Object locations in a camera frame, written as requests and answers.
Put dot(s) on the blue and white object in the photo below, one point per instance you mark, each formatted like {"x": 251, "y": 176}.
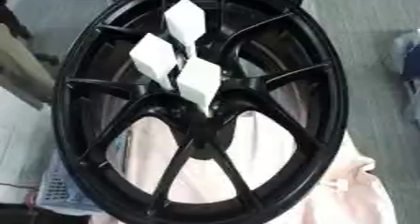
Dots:
{"x": 410, "y": 62}

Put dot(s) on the white pin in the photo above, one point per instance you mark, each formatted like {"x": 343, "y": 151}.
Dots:
{"x": 199, "y": 81}
{"x": 153, "y": 58}
{"x": 186, "y": 21}

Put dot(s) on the pale pink cloth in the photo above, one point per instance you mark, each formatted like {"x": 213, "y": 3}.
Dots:
{"x": 350, "y": 193}

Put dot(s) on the black spoked wheel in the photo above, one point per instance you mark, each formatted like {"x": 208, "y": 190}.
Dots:
{"x": 306, "y": 87}

